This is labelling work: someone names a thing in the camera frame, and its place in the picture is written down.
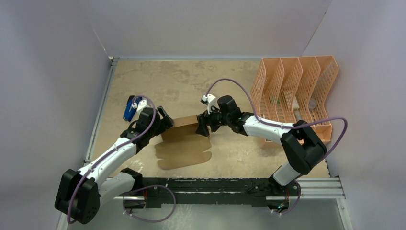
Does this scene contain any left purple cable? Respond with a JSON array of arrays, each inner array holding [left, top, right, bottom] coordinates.
[[67, 95, 176, 225]]

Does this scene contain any brown cardboard box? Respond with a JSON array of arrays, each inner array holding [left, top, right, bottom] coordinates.
[[155, 115, 212, 170]]

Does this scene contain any purple cable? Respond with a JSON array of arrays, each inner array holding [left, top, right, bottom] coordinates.
[[67, 95, 176, 225], [204, 78, 348, 217]]

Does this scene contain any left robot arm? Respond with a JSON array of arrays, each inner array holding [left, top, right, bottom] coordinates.
[[55, 106, 174, 224]]

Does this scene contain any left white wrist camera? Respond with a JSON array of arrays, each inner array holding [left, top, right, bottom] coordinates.
[[131, 99, 150, 113]]

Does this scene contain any white block in organizer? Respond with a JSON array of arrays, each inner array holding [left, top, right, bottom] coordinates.
[[292, 97, 299, 110]]

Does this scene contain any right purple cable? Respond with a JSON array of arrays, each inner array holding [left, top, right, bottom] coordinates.
[[204, 78, 348, 217]]

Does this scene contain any purple round item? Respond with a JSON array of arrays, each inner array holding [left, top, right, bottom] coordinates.
[[308, 98, 317, 110]]

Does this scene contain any blue stapler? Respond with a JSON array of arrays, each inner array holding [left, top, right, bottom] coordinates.
[[123, 95, 142, 122]]

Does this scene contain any orange plastic file organizer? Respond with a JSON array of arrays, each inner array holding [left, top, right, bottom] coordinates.
[[249, 55, 339, 145]]

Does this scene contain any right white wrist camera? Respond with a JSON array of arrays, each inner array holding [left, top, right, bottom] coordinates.
[[201, 94, 217, 114]]

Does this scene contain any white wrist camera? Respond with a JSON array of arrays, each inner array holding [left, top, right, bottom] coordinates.
[[201, 94, 217, 114], [131, 99, 150, 113]]

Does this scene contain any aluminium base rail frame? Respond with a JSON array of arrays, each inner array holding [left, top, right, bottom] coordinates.
[[55, 171, 345, 224]]

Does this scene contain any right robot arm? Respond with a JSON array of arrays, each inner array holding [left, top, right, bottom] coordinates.
[[195, 94, 327, 195]]

